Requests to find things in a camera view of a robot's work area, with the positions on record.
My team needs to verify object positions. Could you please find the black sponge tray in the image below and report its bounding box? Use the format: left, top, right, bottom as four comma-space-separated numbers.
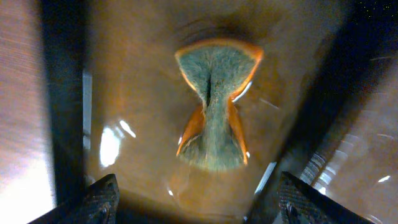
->
40, 1, 397, 223

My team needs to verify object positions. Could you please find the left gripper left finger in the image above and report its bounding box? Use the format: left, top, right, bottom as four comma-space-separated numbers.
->
29, 174, 120, 224

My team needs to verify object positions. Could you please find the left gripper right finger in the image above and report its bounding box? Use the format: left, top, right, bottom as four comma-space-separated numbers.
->
278, 171, 373, 224

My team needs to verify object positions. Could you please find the green and orange sponge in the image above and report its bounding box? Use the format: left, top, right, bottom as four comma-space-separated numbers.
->
175, 39, 264, 171

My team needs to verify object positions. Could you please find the brown serving tray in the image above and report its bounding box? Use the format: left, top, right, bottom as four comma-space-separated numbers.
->
300, 60, 397, 223

